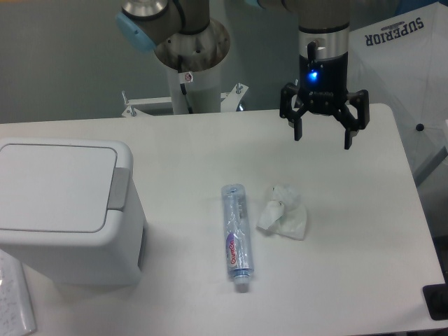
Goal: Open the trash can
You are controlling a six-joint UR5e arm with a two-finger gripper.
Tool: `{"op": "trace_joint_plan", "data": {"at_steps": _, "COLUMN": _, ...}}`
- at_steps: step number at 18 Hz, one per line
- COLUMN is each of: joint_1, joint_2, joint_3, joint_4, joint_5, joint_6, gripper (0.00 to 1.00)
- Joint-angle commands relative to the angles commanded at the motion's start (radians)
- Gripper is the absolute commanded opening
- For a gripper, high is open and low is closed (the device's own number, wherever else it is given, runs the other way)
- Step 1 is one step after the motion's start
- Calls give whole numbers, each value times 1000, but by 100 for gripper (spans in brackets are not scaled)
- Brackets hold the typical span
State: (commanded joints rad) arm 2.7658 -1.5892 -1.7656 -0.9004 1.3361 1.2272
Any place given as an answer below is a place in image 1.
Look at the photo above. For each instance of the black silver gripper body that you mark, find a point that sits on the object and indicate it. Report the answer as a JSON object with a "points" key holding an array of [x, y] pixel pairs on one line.
{"points": [[323, 67]]}

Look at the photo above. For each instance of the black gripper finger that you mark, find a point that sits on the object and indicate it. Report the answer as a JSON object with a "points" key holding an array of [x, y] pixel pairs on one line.
{"points": [[353, 124], [295, 101]]}

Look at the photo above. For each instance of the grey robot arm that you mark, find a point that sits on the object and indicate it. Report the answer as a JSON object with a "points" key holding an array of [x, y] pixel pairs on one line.
{"points": [[159, 20]]}

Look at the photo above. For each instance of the white trash can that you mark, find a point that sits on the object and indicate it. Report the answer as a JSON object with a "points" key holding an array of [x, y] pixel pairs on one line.
{"points": [[111, 256]]}

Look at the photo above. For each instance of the white trash can lid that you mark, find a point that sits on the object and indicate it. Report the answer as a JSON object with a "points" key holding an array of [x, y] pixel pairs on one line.
{"points": [[59, 188]]}

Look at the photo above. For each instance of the crumpled white tissue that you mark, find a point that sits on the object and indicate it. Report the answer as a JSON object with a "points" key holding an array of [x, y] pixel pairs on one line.
{"points": [[284, 213]]}

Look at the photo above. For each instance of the empty plastic water bottle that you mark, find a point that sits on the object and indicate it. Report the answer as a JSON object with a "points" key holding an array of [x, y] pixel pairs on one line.
{"points": [[237, 235]]}

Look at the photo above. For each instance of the black device at edge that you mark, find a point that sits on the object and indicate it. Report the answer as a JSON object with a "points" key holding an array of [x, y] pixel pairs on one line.
{"points": [[436, 301]]}

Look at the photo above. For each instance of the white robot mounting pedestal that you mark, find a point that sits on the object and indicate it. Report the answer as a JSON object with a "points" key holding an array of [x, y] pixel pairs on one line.
{"points": [[193, 67]]}

